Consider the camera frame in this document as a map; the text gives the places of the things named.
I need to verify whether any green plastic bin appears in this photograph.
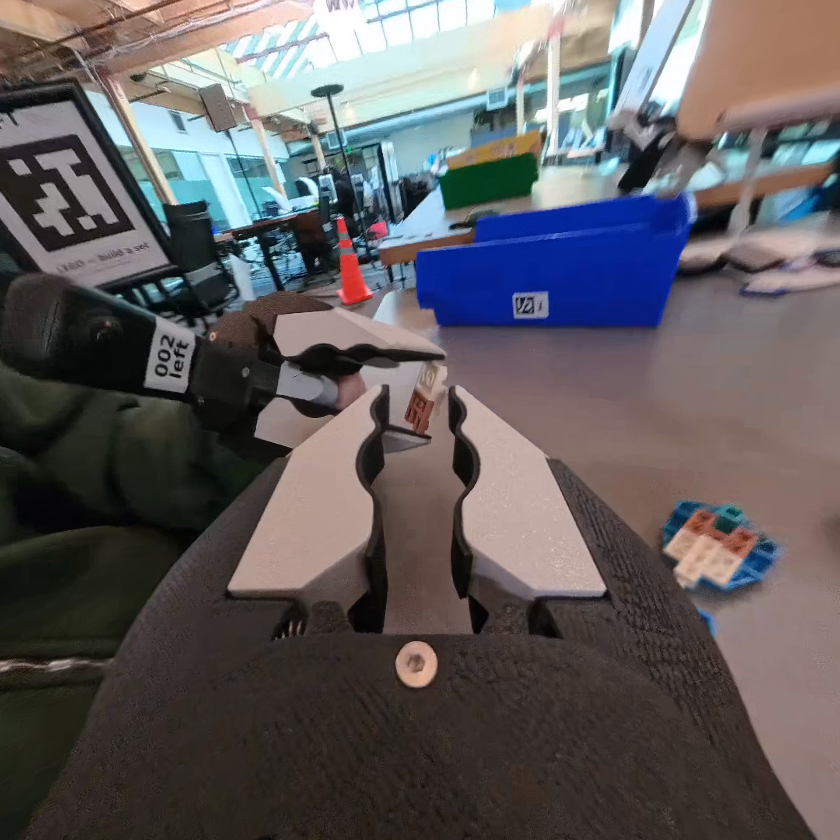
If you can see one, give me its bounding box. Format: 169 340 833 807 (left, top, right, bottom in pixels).
438 152 540 211

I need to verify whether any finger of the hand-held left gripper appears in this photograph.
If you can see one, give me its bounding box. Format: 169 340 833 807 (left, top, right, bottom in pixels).
252 398 434 455
261 307 448 376

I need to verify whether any orange traffic cone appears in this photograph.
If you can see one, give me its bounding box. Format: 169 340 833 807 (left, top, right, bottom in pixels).
336 217 375 307

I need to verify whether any yellow plastic bin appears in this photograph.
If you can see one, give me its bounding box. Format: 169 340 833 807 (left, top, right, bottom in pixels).
446 130 544 172

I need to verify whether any white and brown lego assembly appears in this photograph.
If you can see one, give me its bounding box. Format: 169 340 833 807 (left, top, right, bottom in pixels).
403 363 449 435

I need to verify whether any black framed marker sign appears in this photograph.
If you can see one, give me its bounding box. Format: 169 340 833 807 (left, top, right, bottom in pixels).
0 80 177 291

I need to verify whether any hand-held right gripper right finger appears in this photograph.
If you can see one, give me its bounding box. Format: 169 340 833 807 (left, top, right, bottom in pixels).
448 385 608 610

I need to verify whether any black speaker on stand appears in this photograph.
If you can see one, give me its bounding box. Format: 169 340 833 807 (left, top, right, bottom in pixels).
199 83 266 221

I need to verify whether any blue lego base assembly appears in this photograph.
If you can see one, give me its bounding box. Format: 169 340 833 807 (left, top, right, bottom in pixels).
661 500 782 592

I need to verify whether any green jacket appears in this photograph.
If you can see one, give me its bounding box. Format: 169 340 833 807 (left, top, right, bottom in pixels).
0 518 204 840

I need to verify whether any person's left hand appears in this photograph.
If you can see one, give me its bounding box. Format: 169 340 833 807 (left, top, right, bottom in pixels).
210 292 370 417

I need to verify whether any black floor lamp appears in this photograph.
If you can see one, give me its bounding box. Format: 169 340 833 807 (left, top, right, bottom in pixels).
311 83 368 221

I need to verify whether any black office chair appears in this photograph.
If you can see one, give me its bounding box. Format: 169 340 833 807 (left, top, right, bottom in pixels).
163 200 241 317

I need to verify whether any blue plastic bin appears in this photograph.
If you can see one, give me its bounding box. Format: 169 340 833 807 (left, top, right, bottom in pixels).
415 193 695 329

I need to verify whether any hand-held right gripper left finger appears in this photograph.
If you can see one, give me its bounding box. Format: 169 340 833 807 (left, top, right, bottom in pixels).
226 385 391 610

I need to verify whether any person's left forearm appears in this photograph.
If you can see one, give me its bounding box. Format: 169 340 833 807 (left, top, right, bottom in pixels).
0 364 293 536

